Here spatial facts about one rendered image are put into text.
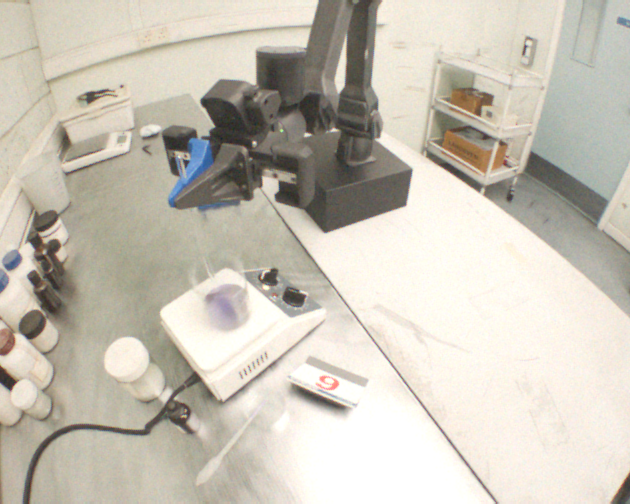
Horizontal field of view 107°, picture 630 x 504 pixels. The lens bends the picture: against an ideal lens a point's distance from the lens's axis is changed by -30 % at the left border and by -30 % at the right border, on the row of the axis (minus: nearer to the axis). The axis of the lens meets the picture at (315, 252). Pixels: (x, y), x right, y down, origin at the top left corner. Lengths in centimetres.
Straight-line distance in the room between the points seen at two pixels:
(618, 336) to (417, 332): 41
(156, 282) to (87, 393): 23
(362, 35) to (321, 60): 13
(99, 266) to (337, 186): 50
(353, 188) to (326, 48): 28
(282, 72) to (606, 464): 67
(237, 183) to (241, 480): 34
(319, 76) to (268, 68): 10
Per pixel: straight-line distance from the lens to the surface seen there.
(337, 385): 44
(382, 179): 66
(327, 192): 60
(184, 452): 46
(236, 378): 43
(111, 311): 63
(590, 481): 56
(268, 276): 49
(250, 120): 33
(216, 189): 32
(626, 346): 73
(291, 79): 38
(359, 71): 59
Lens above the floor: 132
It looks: 43 degrees down
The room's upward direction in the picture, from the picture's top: 1 degrees counter-clockwise
